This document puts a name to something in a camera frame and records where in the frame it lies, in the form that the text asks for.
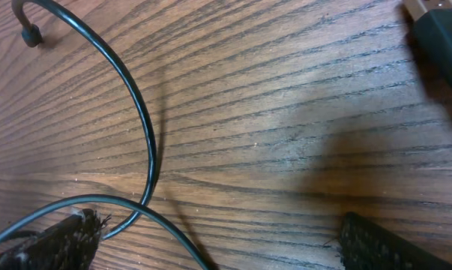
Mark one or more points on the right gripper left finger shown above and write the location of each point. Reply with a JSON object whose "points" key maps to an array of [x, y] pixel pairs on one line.
{"points": [[71, 244]]}

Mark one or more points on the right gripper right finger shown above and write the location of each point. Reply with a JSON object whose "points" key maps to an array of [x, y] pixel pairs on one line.
{"points": [[364, 245]]}

